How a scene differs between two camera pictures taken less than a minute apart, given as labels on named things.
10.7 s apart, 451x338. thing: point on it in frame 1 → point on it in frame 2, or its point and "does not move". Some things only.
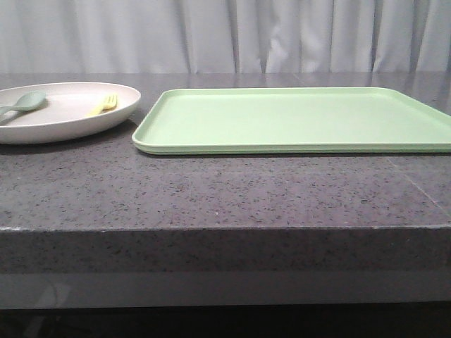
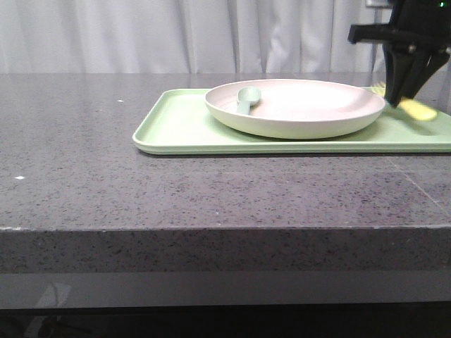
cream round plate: [63, 115] → [294, 109]
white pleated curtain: [225, 36] does not move
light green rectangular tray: [292, 120] does not move
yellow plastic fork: [111, 103] → [416, 109]
